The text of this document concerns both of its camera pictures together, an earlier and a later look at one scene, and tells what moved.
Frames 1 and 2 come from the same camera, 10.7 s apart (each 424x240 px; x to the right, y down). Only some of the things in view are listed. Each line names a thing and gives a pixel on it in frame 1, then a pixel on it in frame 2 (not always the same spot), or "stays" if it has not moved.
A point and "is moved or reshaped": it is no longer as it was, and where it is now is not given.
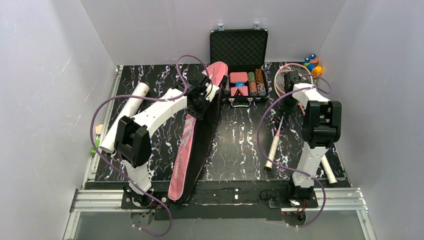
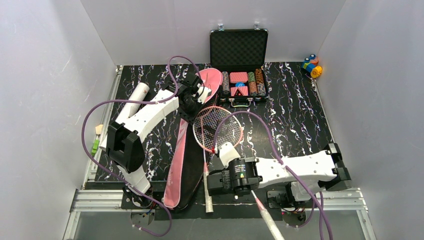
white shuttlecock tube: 130,109 stays
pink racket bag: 195,145 is moved or reshaped
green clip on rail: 93,150 stays
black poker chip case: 245,51 stays
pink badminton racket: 305,73 to 205,125
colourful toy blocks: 311,64 stays
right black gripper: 286,108 to 213,182
